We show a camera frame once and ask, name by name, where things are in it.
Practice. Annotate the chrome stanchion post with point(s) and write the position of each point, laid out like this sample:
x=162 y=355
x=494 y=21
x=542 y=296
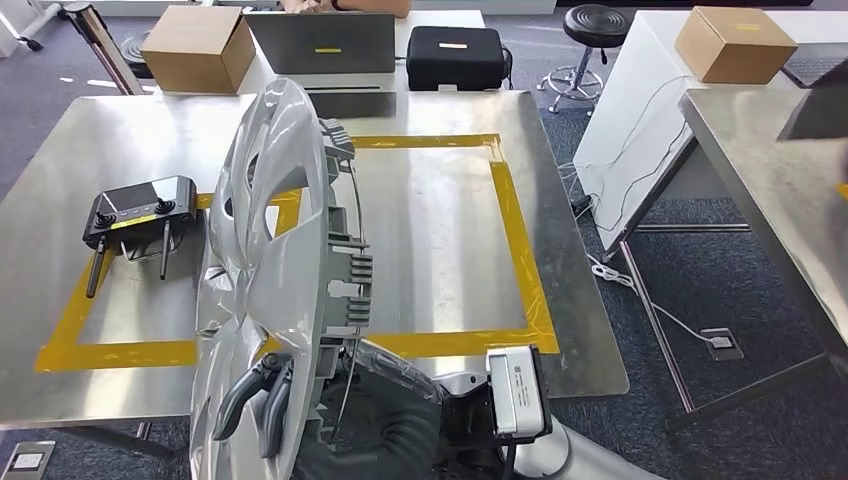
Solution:
x=99 y=40

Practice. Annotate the black round stool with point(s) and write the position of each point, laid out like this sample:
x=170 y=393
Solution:
x=596 y=23

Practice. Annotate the grey plastic wheel hubcap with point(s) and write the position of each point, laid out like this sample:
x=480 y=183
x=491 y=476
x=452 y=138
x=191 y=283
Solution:
x=285 y=285

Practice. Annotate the yellow tape outline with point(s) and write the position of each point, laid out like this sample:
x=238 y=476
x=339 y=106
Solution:
x=842 y=191
x=513 y=232

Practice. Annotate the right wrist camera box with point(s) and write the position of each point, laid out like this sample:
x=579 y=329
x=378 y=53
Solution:
x=517 y=391

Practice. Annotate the black remote controller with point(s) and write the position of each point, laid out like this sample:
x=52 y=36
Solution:
x=139 y=205

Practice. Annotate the steel workbench table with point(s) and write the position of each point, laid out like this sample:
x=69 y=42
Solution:
x=430 y=252
x=762 y=166

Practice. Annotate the dark grey laptop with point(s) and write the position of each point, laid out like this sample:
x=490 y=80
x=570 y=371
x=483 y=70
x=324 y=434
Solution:
x=818 y=66

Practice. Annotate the person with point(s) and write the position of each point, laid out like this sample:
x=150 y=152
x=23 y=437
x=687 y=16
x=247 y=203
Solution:
x=378 y=6

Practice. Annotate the black power plug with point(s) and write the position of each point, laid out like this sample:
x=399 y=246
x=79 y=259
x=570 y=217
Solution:
x=583 y=206

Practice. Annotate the brown cardboard box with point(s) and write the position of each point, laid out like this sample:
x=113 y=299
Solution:
x=192 y=53
x=729 y=53

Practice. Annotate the white wheeled stand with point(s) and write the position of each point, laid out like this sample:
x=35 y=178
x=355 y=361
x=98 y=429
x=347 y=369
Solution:
x=13 y=26

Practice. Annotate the black zippered case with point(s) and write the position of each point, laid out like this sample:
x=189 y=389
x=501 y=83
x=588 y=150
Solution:
x=454 y=63

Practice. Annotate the white long counter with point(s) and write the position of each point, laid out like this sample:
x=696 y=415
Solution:
x=497 y=5

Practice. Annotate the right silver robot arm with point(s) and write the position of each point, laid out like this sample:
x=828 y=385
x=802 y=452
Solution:
x=543 y=457

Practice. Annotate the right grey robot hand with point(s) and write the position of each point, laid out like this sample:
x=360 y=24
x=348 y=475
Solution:
x=391 y=391

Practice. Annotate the floor socket plate with outlet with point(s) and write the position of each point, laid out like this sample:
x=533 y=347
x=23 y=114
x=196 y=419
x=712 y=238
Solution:
x=26 y=462

